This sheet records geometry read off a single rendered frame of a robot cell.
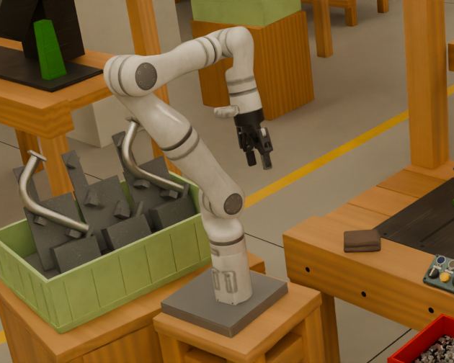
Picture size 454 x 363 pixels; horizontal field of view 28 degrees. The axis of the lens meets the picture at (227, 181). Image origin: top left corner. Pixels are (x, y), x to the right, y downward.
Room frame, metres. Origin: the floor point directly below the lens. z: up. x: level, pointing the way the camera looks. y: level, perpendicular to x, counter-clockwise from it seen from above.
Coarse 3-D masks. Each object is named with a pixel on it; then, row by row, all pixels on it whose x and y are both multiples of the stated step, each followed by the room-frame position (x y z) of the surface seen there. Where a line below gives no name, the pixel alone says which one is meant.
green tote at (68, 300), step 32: (128, 192) 2.70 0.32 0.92; (192, 192) 2.59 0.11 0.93; (192, 224) 2.35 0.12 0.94; (0, 256) 2.40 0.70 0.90; (128, 256) 2.23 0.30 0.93; (160, 256) 2.29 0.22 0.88; (192, 256) 2.34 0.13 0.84; (32, 288) 2.20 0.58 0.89; (64, 288) 2.13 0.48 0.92; (96, 288) 2.17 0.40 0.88; (128, 288) 2.22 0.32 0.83; (64, 320) 2.11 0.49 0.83
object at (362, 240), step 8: (344, 232) 2.19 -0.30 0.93; (352, 232) 2.18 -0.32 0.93; (360, 232) 2.18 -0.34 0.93; (368, 232) 2.17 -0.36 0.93; (376, 232) 2.17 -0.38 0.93; (344, 240) 2.15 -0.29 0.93; (352, 240) 2.14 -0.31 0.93; (360, 240) 2.13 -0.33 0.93; (368, 240) 2.13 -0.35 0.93; (376, 240) 2.12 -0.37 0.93; (344, 248) 2.13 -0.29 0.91; (352, 248) 2.12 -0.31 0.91; (360, 248) 2.12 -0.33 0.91; (368, 248) 2.11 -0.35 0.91; (376, 248) 2.11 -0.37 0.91
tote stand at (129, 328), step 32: (256, 256) 2.37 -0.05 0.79; (0, 288) 2.41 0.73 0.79; (160, 288) 2.27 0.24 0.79; (32, 320) 2.20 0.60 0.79; (96, 320) 2.15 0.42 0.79; (128, 320) 2.13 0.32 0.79; (32, 352) 2.21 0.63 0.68; (64, 352) 2.02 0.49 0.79; (96, 352) 2.06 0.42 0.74; (128, 352) 2.11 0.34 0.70; (160, 352) 2.15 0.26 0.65
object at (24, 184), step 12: (36, 156) 2.45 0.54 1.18; (36, 168) 2.44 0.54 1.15; (24, 180) 2.41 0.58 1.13; (24, 192) 2.39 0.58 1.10; (24, 204) 2.39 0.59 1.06; (36, 204) 2.40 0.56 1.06; (48, 216) 2.39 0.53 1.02; (60, 216) 2.40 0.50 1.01; (72, 228) 2.40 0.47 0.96; (84, 228) 2.40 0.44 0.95
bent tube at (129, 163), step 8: (128, 120) 2.62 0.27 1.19; (136, 120) 2.60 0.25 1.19; (128, 128) 2.59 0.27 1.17; (136, 128) 2.59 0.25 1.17; (128, 136) 2.57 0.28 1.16; (128, 144) 2.56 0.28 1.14; (128, 152) 2.55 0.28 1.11; (128, 160) 2.54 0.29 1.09; (128, 168) 2.54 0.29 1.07; (136, 168) 2.54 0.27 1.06; (136, 176) 2.54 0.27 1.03; (144, 176) 2.54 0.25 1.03; (152, 176) 2.55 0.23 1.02; (160, 184) 2.56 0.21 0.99; (168, 184) 2.57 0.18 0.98; (176, 184) 2.58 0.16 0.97
